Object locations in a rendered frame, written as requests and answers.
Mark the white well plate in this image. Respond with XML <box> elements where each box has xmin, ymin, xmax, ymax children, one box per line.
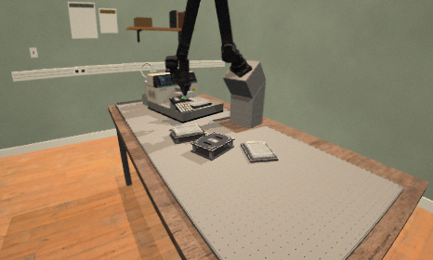
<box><xmin>188</xmin><ymin>99</ymin><xmax>209</xmax><ymax>107</ymax></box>
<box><xmin>245</xmin><ymin>141</ymin><xmax>273</xmax><ymax>158</ymax></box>
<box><xmin>173</xmin><ymin>124</ymin><xmax>202</xmax><ymax>136</ymax></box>

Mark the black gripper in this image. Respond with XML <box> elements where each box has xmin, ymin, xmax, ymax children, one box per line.
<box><xmin>174</xmin><ymin>69</ymin><xmax>195</xmax><ymax>97</ymax></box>

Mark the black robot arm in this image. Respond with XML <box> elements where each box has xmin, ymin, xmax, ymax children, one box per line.
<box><xmin>165</xmin><ymin>0</ymin><xmax>252</xmax><ymax>79</ymax></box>

